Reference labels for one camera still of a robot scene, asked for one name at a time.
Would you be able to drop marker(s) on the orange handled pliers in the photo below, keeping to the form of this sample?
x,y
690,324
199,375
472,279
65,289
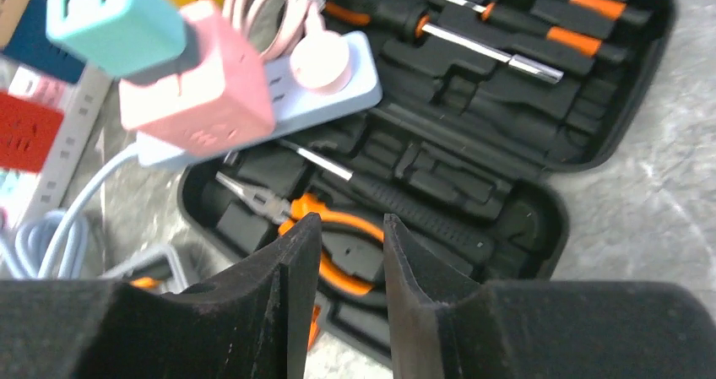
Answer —
x,y
339,227

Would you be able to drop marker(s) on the white long power strip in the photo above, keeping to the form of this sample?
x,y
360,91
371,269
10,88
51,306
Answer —
x,y
36,194

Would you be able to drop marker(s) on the red cube adapter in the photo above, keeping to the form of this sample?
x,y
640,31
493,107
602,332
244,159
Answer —
x,y
28,131

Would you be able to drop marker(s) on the black tool case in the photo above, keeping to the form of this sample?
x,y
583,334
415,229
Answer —
x,y
480,99

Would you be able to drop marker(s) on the light blue power strip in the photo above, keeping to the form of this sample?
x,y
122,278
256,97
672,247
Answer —
x,y
295,108

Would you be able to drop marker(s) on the pink round plug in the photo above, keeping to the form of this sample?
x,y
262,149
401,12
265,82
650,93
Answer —
x,y
321,61

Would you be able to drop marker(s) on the pink cube socket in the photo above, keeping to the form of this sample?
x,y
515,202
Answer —
x,y
222,102

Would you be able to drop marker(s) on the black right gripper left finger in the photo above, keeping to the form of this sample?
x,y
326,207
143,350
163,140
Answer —
x,y
249,321

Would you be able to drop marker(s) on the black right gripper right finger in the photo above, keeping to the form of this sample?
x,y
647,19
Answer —
x,y
445,325

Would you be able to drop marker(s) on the teal cube adapter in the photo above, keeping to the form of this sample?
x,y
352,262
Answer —
x,y
122,37

